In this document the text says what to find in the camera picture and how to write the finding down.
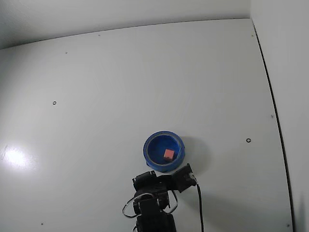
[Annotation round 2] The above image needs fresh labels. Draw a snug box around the orange cube block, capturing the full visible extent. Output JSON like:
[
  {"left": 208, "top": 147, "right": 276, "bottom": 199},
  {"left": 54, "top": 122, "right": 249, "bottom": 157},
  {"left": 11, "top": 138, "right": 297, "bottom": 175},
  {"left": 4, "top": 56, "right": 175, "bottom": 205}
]
[{"left": 163, "top": 148, "right": 175, "bottom": 162}]

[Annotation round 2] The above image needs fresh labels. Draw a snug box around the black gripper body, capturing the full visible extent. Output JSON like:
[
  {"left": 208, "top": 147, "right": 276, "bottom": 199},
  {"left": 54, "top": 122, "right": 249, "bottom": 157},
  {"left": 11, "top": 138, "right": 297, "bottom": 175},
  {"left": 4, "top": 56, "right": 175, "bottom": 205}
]
[{"left": 131, "top": 170, "right": 175, "bottom": 193}]

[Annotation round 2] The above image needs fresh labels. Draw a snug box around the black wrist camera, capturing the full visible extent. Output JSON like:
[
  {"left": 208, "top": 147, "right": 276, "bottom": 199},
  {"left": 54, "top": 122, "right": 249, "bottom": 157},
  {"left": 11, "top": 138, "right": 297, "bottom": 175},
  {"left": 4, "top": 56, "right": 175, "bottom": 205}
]
[{"left": 172, "top": 163, "right": 197, "bottom": 193}]

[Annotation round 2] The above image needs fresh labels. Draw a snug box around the blue tape roll bin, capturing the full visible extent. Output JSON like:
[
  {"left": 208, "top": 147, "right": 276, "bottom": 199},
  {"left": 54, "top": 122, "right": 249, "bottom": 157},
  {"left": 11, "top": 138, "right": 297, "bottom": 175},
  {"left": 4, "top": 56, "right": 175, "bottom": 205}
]
[{"left": 142, "top": 130, "right": 186, "bottom": 173}]

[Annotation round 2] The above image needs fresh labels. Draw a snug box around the thin servo wire loop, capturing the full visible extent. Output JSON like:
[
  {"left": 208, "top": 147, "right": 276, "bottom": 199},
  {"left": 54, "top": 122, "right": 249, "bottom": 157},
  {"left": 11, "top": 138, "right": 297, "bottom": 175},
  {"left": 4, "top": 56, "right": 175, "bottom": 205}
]
[
  {"left": 165, "top": 189, "right": 180, "bottom": 214},
  {"left": 121, "top": 192, "right": 155, "bottom": 218}
]

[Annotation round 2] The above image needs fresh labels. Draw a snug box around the black camera cable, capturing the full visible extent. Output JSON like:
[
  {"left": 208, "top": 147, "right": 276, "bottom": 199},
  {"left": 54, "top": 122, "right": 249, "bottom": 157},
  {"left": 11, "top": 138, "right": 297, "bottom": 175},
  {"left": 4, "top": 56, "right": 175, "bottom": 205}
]
[{"left": 196, "top": 184, "right": 205, "bottom": 232}]

